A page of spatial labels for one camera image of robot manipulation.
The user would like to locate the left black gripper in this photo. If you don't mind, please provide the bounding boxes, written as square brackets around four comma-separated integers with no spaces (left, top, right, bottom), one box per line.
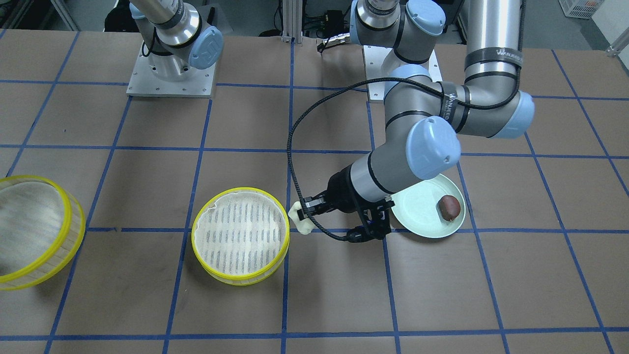
[299,191,395,241]

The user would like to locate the white bun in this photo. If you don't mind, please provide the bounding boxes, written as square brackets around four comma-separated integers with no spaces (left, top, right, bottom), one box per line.
[287,200,316,235]

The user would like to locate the yellow steamer basket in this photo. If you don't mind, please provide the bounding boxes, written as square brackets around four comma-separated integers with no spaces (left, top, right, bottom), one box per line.
[0,175,86,291]

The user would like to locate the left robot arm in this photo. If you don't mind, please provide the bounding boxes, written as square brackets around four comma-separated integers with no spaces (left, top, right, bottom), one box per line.
[288,0,535,243]

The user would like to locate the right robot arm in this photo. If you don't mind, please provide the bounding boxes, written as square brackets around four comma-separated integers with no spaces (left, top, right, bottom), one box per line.
[129,0,225,84]

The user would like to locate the yellow steamer with cloth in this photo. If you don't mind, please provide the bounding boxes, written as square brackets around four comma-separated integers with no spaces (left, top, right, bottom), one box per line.
[191,187,290,286]

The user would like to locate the light green plate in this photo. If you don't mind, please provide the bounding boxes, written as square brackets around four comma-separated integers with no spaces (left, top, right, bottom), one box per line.
[391,174,467,239]

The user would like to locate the brown bun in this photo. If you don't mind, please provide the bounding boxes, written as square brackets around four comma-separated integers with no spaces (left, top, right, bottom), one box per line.
[437,195,462,222]

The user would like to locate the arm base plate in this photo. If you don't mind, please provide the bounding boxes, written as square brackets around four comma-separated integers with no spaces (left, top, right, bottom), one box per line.
[363,45,439,103]
[126,44,218,99]

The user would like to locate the aluminium frame post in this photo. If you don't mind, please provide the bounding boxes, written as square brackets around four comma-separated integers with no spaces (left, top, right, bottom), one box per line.
[281,0,303,45]

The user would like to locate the black braided cable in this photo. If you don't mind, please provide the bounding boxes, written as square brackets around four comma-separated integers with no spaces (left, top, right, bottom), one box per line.
[286,76,519,241]

